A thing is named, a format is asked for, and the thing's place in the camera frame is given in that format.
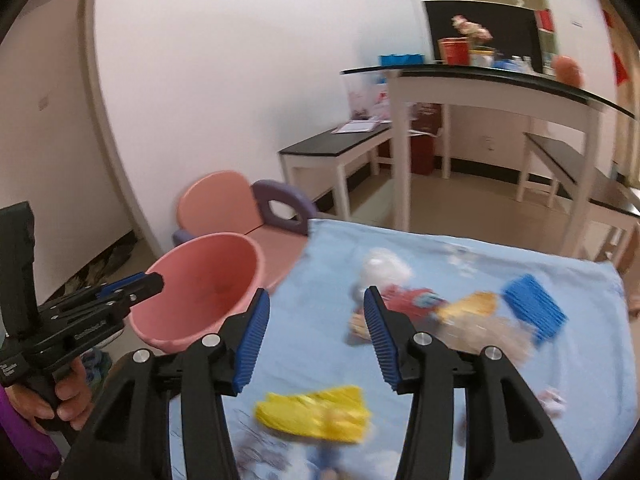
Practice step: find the white paper sheet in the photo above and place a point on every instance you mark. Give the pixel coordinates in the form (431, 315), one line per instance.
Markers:
(355, 127)

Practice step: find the dark red paper bag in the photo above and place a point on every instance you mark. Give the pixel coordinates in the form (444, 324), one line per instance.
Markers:
(429, 115)

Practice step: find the blue ribbed plastic piece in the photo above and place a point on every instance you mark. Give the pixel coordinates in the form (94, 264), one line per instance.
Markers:
(535, 310)

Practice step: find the red snack packet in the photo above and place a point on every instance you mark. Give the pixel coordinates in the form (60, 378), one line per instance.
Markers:
(406, 299)

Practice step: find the light blue floral tablecloth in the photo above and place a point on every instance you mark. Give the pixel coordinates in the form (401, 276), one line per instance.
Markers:
(500, 410)

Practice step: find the black-top white bench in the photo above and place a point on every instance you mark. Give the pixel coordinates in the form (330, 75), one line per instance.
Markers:
(330, 142)
(575, 170)

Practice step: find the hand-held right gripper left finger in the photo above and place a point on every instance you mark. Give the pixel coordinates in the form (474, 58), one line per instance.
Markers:
(252, 340)

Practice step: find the white glass-top table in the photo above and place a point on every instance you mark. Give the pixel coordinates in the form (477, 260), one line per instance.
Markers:
(475, 87)

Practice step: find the clear plastic wrapper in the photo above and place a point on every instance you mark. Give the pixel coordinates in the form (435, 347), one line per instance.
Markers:
(487, 337)

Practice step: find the black television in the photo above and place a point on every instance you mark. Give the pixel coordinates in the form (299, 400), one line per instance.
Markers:
(510, 30)

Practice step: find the pink plastic bucket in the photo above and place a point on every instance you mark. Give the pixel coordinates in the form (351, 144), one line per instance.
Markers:
(200, 270)

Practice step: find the wall socket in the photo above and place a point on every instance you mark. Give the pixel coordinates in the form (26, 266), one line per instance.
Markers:
(487, 142)

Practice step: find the red shelf box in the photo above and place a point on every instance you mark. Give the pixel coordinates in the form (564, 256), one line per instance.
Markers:
(545, 20)

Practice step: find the tan snack wrapper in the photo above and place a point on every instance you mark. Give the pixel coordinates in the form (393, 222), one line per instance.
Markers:
(357, 327)

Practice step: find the red wall decoration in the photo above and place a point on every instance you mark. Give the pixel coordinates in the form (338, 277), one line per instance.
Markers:
(620, 67)

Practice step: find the person's left hand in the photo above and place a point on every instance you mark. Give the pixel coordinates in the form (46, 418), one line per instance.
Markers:
(70, 395)

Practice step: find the blue box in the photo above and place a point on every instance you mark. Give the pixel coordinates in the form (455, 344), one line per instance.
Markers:
(400, 59)

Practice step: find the pink flower bouquet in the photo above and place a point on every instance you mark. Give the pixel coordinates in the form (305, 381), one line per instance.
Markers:
(472, 27)

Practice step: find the person's left forearm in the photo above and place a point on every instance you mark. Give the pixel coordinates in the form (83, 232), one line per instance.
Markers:
(22, 440)

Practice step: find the orange yellow snack packet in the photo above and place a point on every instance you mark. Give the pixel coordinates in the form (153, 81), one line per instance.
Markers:
(472, 305)

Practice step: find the orange round ornament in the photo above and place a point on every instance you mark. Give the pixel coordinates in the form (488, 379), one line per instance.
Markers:
(567, 70)

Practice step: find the dark patterned cloth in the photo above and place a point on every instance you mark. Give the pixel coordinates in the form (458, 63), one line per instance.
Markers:
(100, 265)

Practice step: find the white plastic bag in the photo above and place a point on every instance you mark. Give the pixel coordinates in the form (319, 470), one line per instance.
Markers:
(382, 266)

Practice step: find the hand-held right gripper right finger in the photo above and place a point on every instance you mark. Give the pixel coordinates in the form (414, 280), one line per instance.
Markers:
(380, 335)

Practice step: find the red bucket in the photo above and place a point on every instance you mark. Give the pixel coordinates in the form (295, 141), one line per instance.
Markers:
(454, 50)

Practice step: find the yellow-lid can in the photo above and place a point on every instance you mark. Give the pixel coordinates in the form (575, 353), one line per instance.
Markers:
(482, 56)

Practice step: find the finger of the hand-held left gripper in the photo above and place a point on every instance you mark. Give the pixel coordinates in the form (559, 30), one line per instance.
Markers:
(145, 284)
(117, 307)

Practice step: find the pink child chair purple armrests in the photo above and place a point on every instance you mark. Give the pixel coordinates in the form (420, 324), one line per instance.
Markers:
(225, 205)

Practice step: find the clear bag with goods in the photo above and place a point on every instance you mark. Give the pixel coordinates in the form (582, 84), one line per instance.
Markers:
(367, 97)

